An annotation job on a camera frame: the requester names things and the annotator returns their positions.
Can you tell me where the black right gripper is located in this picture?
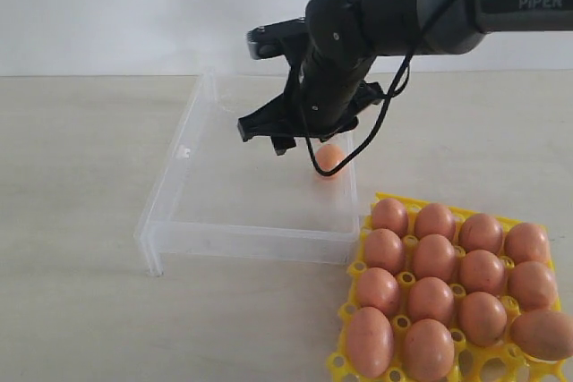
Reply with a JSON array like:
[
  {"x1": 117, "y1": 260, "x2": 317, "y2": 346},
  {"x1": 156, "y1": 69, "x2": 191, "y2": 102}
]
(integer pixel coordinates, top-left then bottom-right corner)
[{"x1": 237, "y1": 55, "x2": 385, "y2": 156}]

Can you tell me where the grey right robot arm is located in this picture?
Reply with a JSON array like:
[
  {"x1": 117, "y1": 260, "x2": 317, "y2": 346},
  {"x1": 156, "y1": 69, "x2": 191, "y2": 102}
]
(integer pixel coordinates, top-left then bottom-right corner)
[{"x1": 238, "y1": 0, "x2": 572, "y2": 154}]

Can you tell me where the clear plastic container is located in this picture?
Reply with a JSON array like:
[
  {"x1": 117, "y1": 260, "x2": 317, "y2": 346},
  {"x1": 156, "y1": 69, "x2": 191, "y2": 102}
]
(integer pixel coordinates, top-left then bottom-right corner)
[{"x1": 134, "y1": 73, "x2": 360, "y2": 276}]

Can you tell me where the yellow plastic egg tray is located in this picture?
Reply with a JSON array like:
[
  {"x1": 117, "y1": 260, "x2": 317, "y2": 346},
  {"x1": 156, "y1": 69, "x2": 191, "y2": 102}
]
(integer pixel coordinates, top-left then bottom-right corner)
[{"x1": 327, "y1": 194, "x2": 572, "y2": 381}]

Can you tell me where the black cable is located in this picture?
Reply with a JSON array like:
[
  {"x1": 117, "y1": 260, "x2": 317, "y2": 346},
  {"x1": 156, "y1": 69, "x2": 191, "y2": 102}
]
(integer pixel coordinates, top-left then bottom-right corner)
[{"x1": 286, "y1": 0, "x2": 500, "y2": 177}]

